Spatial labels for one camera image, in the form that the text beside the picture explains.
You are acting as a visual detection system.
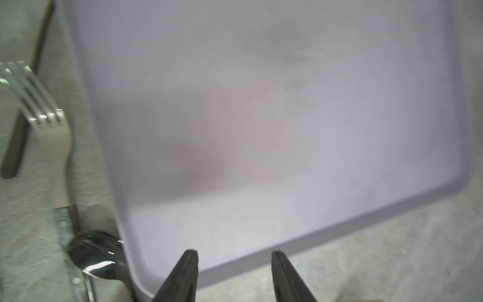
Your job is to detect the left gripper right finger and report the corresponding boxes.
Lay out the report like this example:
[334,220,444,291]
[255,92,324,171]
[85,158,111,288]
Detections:
[271,250,316,302]

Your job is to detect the silver fork marbled handle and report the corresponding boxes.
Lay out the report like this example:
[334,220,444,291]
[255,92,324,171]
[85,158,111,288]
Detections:
[1,61,96,301]

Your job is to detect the lilac plastic tray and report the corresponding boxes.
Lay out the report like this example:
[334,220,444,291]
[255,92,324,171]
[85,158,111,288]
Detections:
[57,1,474,297]

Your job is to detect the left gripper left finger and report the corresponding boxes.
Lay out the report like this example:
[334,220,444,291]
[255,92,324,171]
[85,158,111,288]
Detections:
[152,249,199,302]

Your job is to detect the black spoon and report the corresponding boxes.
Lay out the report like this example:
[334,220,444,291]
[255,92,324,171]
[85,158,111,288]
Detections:
[1,1,55,179]
[67,230,139,301]

